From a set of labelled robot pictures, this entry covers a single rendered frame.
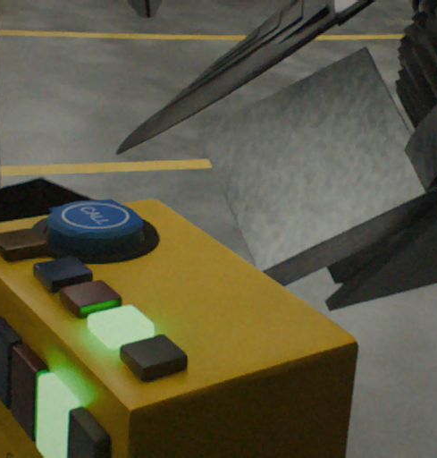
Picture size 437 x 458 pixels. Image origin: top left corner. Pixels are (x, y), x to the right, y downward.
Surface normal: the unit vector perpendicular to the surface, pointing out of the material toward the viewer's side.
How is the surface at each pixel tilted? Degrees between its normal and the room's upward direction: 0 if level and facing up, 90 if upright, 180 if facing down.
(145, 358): 0
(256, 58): 39
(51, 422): 90
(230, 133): 55
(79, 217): 0
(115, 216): 0
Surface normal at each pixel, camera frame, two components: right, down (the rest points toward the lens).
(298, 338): 0.08, -0.92
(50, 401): -0.82, 0.16
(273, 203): -0.22, -0.24
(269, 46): -0.56, -0.69
